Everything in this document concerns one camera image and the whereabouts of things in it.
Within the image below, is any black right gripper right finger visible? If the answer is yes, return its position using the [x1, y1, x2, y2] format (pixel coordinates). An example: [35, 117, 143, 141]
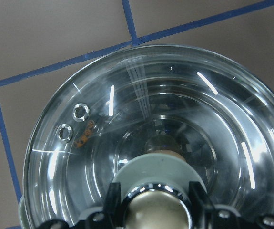
[188, 181, 274, 229]

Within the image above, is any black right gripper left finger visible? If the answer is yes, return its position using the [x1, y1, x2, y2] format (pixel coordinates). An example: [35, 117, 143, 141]
[37, 182, 121, 229]

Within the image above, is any brown egg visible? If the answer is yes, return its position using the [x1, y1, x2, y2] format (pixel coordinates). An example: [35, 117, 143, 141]
[144, 135, 186, 162]

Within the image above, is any glass pot lid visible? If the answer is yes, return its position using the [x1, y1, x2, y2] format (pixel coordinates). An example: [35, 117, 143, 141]
[22, 43, 274, 229]

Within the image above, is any white cooking pot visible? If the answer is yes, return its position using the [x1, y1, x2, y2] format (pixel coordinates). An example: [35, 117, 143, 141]
[17, 44, 274, 229]

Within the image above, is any brown paper table cover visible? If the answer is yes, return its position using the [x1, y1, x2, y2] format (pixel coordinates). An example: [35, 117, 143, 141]
[0, 0, 274, 229]

